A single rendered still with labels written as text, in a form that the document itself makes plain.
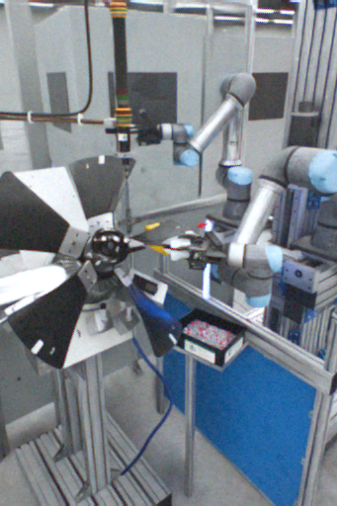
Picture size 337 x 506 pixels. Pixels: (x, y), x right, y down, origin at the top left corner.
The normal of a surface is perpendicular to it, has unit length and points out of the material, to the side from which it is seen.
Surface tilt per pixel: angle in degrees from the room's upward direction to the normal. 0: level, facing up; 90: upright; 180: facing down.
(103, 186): 43
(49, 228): 87
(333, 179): 86
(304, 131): 90
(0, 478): 0
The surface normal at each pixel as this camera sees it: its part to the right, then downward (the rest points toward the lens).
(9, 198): 0.26, 0.13
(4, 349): 0.61, 0.32
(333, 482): 0.00, -0.92
